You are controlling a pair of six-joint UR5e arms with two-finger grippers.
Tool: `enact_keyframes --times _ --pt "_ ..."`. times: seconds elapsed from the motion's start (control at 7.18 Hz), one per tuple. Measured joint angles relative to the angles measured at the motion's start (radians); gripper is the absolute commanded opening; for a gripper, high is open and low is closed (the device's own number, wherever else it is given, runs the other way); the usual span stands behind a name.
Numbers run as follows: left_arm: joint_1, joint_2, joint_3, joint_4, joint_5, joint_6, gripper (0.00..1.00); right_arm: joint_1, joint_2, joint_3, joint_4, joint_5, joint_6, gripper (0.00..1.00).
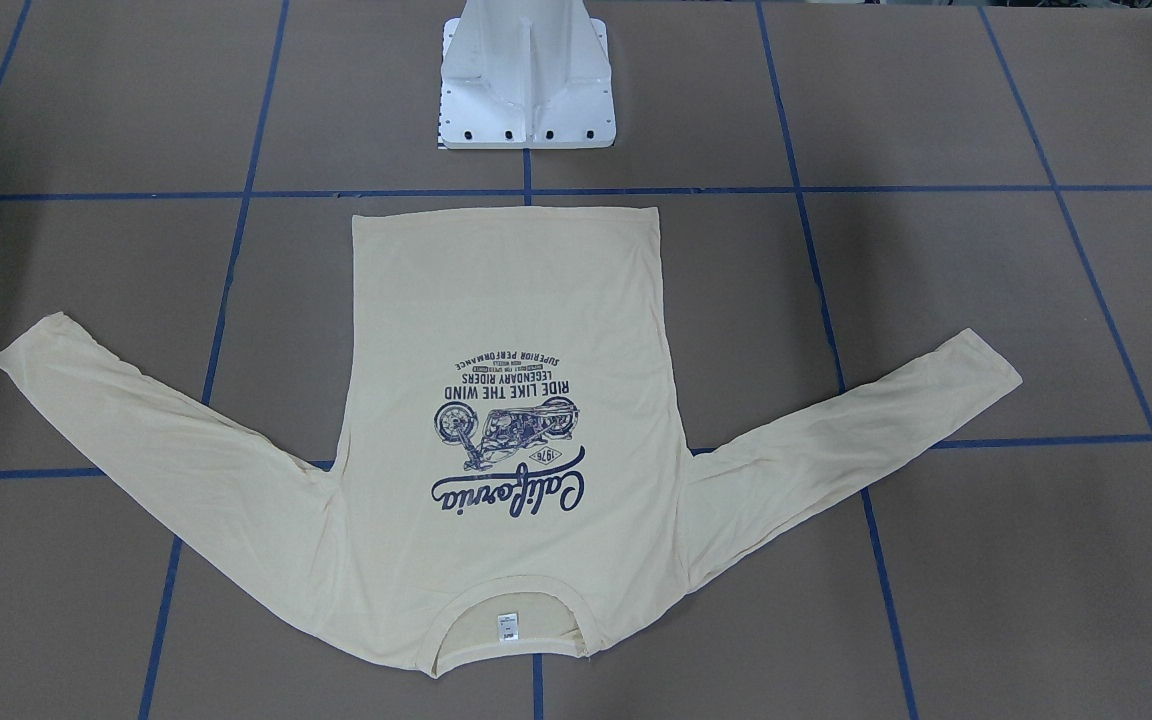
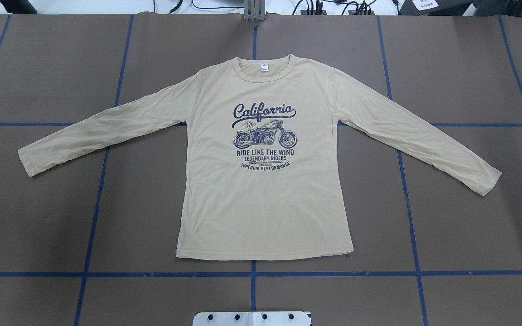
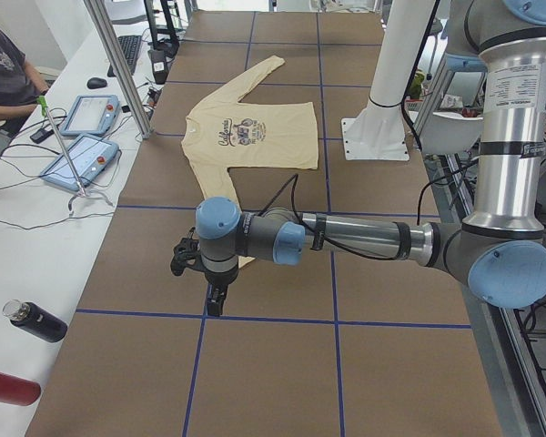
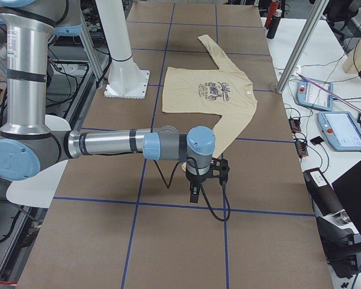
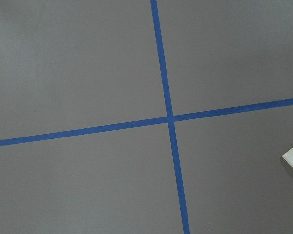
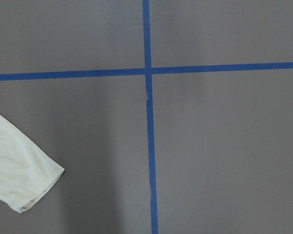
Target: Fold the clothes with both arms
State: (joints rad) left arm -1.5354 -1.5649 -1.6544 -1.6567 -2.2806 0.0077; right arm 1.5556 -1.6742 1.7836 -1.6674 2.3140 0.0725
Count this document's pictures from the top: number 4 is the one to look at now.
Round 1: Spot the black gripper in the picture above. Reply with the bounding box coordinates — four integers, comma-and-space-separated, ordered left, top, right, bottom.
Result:
186, 171, 207, 202

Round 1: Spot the beige long-sleeve printed shirt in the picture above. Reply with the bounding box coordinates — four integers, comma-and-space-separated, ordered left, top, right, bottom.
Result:
162, 34, 258, 158

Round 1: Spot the black box with label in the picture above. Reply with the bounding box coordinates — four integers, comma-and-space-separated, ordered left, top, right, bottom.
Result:
303, 168, 344, 216

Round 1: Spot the far blue teach pendant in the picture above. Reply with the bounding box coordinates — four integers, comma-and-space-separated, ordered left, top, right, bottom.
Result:
296, 80, 333, 111

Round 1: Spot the blue teach pendant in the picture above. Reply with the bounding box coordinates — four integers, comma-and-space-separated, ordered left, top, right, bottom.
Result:
317, 111, 361, 152
296, 80, 333, 111

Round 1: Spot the near blue teach pendant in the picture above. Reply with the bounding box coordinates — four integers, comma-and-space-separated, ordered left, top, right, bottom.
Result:
317, 111, 361, 152

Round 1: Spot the black monitor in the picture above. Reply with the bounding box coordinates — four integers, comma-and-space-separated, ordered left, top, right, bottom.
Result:
332, 160, 361, 234

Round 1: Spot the black bottle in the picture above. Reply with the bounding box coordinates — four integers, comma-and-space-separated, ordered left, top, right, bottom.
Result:
266, 16, 280, 39

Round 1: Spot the red bottle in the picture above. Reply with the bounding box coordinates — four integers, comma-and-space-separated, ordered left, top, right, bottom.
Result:
264, 0, 281, 29

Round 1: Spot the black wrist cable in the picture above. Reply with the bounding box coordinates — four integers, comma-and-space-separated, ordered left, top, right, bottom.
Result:
152, 156, 232, 223

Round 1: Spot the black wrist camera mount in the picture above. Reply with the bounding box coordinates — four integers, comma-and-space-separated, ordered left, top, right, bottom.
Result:
207, 158, 230, 185

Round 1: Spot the white camera post with base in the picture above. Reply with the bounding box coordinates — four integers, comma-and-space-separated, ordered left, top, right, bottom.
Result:
96, 0, 150, 99

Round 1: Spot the aluminium frame post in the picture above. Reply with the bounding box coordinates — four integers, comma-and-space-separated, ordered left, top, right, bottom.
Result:
276, 0, 329, 94

